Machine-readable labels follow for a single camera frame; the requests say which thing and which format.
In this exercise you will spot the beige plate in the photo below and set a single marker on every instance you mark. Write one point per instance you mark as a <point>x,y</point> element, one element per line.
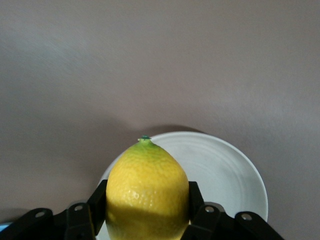
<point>220,172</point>

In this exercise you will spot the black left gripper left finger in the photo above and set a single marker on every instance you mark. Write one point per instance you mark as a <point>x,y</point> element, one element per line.
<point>75,222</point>

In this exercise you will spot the blue plate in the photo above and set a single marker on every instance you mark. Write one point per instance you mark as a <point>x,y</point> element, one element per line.
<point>3,226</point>

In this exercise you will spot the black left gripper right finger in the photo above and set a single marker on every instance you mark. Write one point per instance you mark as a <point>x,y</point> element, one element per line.
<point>220,227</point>

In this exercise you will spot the yellow lemon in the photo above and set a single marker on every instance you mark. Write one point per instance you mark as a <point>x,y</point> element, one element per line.
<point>147,195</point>

